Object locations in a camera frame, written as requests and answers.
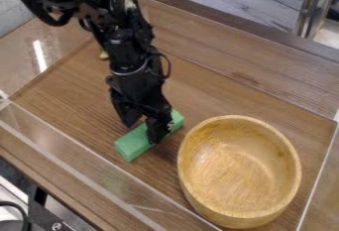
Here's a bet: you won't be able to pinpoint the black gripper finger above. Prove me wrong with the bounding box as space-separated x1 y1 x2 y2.
110 89 142 128
146 117 174 144

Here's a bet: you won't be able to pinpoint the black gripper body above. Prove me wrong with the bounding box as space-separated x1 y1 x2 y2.
106 65 173 118

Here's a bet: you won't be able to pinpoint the green rectangular block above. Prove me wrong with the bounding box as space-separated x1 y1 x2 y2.
114 110 185 162

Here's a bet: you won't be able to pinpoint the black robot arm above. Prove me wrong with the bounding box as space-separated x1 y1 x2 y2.
22 0 173 144

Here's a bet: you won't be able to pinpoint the brown wooden bowl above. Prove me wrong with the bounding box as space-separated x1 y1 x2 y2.
178 115 302 229

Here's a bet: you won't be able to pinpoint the red toy strawberry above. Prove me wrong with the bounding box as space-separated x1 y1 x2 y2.
99 52 109 59

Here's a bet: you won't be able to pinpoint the metal table leg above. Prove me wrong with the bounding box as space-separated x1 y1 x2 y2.
297 0 321 39

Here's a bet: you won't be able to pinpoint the clear acrylic front wall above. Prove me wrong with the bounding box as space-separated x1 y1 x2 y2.
0 91 221 231

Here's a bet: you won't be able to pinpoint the black cable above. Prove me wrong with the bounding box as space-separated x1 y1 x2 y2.
0 200 31 231

